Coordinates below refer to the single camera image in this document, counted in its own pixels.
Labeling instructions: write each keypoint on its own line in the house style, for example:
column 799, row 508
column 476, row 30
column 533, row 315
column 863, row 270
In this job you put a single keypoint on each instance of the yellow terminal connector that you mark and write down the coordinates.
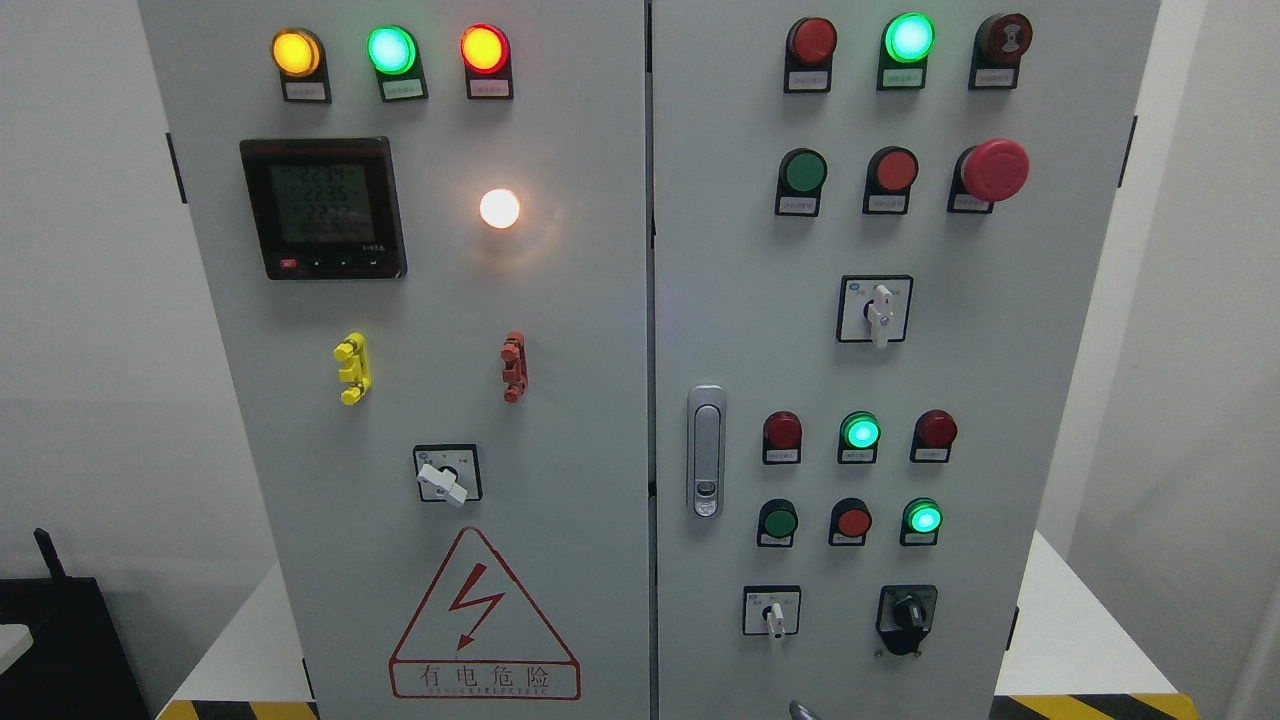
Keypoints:
column 351, row 354

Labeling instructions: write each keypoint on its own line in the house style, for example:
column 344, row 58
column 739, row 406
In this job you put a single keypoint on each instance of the dark red buzzer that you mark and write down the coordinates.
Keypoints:
column 999, row 44

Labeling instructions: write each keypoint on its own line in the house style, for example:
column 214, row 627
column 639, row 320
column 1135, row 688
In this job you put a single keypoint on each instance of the black rotary knob switch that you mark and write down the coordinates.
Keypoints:
column 904, row 617

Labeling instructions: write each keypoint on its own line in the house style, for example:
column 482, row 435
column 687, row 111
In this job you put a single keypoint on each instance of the dark red indicator top right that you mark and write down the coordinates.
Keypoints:
column 807, row 63

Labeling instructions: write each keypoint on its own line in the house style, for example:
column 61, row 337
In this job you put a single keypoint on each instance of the yellow indicator light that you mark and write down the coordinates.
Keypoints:
column 299, row 56

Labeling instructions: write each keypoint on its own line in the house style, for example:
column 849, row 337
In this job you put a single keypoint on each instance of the white platform with hazard stripes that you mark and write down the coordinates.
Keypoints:
column 1069, row 659

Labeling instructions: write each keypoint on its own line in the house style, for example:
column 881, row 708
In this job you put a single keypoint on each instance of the black box at left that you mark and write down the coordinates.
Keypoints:
column 76, row 667

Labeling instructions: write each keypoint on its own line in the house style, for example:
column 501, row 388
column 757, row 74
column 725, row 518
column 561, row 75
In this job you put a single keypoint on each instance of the red emergency stop button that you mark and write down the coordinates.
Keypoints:
column 990, row 172

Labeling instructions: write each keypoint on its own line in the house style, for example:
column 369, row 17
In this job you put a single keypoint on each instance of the red push button upper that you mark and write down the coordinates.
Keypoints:
column 890, row 174

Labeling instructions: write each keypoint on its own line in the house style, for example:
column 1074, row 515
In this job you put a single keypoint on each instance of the green push button upper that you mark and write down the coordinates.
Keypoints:
column 800, row 180

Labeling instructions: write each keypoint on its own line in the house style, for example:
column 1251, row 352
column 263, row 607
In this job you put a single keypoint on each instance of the white selector switch upper right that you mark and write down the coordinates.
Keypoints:
column 874, row 309

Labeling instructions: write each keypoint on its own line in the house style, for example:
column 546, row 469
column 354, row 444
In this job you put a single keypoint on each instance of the dark red indicator middle left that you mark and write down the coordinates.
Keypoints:
column 782, row 439

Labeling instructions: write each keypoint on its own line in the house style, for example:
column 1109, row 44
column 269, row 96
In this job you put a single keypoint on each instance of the red push button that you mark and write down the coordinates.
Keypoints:
column 849, row 523
column 890, row 174

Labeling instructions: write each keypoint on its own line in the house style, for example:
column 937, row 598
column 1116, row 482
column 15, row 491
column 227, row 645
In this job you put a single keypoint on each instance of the red terminal connector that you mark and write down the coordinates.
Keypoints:
column 515, row 372

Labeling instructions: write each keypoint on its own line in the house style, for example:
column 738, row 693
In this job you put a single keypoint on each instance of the green lit indicator top right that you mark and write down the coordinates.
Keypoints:
column 906, row 43

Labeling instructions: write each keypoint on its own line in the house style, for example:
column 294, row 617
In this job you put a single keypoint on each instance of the dark red indicator middle right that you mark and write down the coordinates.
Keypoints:
column 935, row 433

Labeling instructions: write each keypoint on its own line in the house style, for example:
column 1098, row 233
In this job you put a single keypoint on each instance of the green lit indicator middle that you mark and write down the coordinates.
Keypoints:
column 858, row 438

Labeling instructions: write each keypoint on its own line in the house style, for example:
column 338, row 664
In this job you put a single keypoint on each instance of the white selector switch lower right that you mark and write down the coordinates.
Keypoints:
column 771, row 612

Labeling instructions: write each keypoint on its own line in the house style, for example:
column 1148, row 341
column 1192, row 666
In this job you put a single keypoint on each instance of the white lit indicator lamp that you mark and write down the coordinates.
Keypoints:
column 499, row 208

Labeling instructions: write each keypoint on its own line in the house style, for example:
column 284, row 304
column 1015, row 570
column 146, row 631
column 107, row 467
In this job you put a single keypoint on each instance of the grey cabinet door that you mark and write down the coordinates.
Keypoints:
column 564, row 469
column 748, row 301

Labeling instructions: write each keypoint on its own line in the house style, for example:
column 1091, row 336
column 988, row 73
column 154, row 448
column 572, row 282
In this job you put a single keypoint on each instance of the green lit push button lower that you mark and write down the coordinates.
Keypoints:
column 921, row 521

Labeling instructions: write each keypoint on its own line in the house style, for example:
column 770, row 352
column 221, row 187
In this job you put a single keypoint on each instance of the left door white selector switch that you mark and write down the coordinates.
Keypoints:
column 448, row 474

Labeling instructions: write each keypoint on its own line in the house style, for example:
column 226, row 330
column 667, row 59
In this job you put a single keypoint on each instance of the red lit indicator light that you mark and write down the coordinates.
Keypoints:
column 486, row 57

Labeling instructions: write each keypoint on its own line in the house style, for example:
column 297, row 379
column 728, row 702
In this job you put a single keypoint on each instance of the green lit indicator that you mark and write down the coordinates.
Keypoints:
column 906, row 43
column 858, row 438

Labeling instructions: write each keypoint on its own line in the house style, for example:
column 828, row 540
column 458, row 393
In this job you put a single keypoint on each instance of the black digital power meter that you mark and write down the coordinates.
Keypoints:
column 326, row 209

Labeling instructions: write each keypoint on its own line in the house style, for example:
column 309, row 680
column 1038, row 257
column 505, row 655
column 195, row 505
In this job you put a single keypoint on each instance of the red push button lower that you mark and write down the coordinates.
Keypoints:
column 849, row 523

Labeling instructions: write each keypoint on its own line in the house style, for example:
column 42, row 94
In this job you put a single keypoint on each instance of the red electric hazard warning sticker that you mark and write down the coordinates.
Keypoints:
column 477, row 634

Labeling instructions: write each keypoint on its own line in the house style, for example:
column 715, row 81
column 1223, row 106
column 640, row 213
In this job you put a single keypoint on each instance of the dark red indicator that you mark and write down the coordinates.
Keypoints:
column 935, row 433
column 807, row 63
column 782, row 439

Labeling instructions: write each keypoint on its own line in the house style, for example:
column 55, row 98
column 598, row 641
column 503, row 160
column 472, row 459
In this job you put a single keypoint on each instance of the silver door handle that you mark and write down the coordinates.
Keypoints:
column 705, row 450

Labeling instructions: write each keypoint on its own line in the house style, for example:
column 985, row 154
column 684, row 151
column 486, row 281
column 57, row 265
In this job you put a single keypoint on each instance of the left grey cabinet door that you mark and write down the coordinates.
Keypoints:
column 564, row 469

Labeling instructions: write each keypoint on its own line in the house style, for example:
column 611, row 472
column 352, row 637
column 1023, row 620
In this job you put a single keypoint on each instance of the right grey cabinet door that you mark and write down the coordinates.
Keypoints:
column 748, row 301

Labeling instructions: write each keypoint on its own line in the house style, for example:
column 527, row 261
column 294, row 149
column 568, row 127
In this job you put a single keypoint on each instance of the green indicator light top left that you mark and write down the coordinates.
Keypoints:
column 394, row 56

